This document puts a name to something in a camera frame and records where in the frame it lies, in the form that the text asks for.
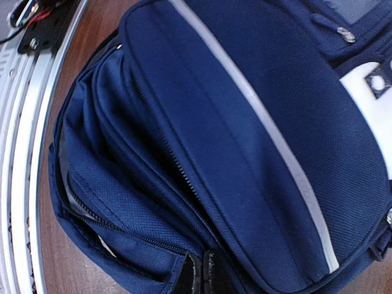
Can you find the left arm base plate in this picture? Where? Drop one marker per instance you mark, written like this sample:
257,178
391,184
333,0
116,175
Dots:
48,34

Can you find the front aluminium rail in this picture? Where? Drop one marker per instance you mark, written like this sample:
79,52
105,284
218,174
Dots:
27,88

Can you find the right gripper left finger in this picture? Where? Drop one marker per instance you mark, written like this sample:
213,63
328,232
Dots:
194,277

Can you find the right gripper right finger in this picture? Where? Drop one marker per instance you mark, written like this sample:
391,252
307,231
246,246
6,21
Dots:
218,279

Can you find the navy blue student backpack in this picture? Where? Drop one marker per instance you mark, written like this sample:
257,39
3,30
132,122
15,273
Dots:
259,130

